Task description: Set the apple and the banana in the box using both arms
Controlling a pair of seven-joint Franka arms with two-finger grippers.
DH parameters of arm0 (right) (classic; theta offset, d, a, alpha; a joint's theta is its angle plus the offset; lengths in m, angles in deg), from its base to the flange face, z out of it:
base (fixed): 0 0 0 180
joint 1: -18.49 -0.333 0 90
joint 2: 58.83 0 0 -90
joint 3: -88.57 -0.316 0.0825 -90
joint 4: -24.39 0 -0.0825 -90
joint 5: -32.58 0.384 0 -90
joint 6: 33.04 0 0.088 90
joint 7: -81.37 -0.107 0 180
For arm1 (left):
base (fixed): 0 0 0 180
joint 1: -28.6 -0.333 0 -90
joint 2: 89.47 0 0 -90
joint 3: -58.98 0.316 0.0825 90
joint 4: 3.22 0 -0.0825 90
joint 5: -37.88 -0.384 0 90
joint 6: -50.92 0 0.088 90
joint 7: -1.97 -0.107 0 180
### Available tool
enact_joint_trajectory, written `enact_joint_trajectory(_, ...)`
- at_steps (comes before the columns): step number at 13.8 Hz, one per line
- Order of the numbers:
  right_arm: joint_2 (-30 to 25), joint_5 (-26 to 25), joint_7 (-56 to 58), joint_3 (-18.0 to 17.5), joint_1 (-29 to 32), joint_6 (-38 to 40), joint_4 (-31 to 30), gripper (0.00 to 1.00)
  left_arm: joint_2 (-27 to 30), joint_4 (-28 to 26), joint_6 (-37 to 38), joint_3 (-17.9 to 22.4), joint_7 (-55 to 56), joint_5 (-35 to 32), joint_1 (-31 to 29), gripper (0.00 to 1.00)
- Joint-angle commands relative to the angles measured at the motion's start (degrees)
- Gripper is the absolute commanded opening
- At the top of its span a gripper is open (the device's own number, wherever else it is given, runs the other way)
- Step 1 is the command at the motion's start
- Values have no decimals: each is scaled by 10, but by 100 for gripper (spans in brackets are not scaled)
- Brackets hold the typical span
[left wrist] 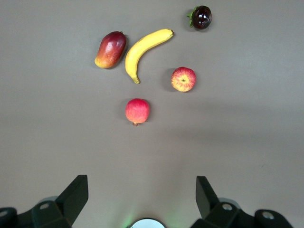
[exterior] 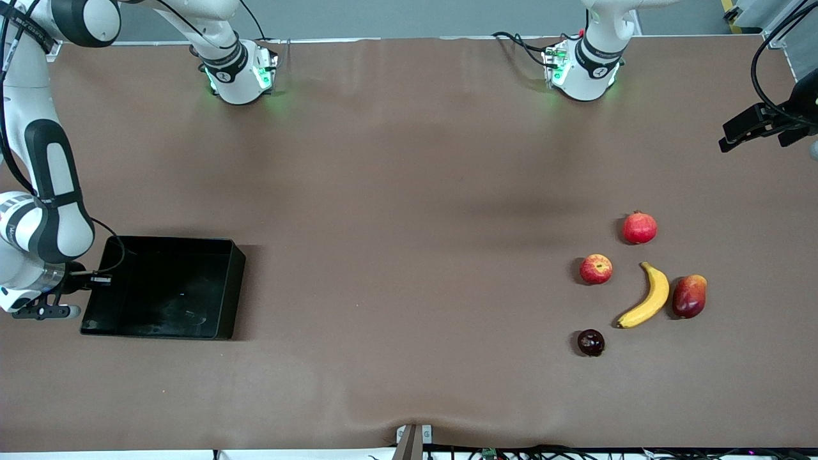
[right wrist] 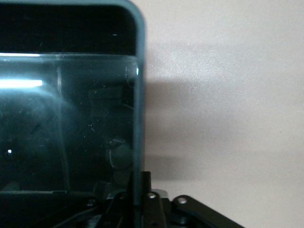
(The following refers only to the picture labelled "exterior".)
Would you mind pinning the aluminium frame profile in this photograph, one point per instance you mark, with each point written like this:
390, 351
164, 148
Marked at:
54, 48
783, 32

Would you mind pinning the yellow banana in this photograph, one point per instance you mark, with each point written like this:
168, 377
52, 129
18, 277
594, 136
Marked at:
655, 297

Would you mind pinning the black plastic box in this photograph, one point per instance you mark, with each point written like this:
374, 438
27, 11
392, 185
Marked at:
166, 294

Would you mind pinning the dark purple mangosteen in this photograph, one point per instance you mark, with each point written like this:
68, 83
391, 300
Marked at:
591, 343

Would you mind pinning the red yellow apple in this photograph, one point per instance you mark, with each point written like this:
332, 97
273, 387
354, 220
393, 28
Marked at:
595, 269

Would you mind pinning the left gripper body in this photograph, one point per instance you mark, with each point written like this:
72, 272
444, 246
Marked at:
802, 102

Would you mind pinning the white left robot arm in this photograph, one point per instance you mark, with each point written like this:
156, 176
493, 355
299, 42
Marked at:
585, 80

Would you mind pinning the brown table mat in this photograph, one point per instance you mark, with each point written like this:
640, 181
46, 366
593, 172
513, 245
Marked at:
409, 160

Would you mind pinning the red pomegranate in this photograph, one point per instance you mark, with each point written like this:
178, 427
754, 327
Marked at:
640, 229

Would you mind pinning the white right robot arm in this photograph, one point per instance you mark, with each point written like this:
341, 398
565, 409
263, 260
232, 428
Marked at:
25, 83

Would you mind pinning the red yellow mango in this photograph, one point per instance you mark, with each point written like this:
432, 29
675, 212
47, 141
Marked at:
689, 298

